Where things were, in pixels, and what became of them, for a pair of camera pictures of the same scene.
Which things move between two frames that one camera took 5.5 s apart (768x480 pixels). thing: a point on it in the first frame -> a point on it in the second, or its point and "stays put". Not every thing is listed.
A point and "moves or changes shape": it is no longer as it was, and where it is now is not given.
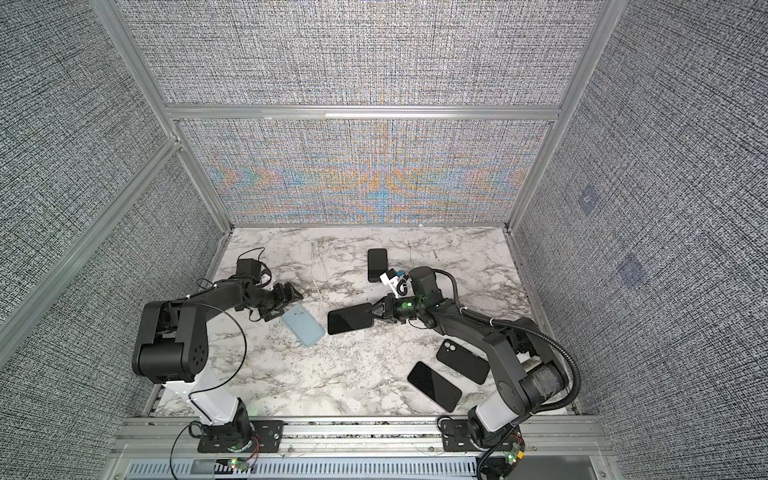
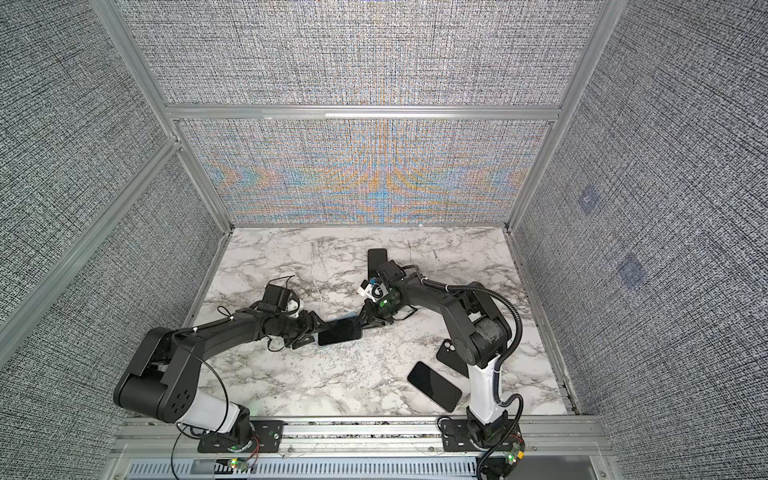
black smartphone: [435, 386] stays put
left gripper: [283, 300] -> [310, 325]
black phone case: [463, 360] stays put
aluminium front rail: [556, 448] stays put
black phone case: [377, 264] stays put
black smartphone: [350, 318] moves or changes shape
